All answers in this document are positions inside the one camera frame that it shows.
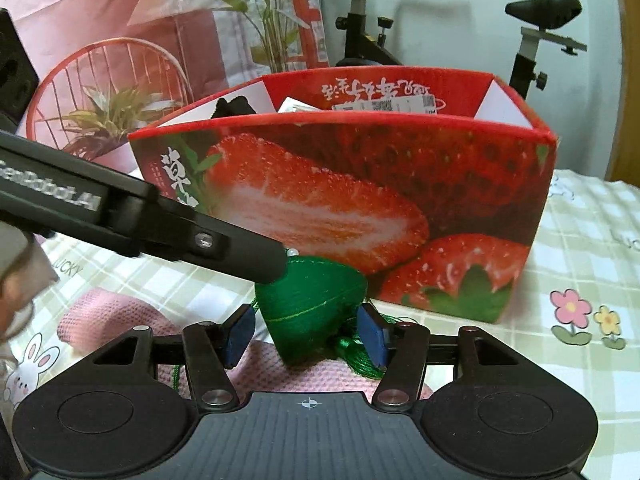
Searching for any red strawberry print box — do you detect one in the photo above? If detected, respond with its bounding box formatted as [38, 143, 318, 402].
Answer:
[128, 67, 558, 324]

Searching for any checked flower print tablecloth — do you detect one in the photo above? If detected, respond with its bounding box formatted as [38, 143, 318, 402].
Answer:
[0, 167, 640, 480]

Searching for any black pouch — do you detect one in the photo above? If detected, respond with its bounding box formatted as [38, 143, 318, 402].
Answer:
[210, 96, 262, 121]

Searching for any wooden door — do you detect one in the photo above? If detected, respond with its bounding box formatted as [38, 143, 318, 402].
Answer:
[602, 0, 640, 184]

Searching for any white plastic packet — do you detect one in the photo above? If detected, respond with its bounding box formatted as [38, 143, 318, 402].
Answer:
[277, 95, 322, 114]

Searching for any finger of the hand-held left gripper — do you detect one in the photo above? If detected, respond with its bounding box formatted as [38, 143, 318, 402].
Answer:
[145, 194, 290, 284]

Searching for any person's left hand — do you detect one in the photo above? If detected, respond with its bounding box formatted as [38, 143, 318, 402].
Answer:
[0, 222, 59, 342]

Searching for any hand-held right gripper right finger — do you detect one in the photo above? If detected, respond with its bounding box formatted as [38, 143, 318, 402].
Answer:
[357, 304, 517, 411]

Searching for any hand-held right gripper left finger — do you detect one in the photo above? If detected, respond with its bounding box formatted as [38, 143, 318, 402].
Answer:
[92, 304, 257, 409]

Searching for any plant print pink cloth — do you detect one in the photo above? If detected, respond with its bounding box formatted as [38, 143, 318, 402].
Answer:
[0, 0, 332, 162]

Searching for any black exercise bike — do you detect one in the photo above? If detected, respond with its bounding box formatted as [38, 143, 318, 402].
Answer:
[310, 0, 589, 102]

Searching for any pink towel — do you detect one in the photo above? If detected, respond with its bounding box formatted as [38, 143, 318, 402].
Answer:
[56, 287, 434, 402]

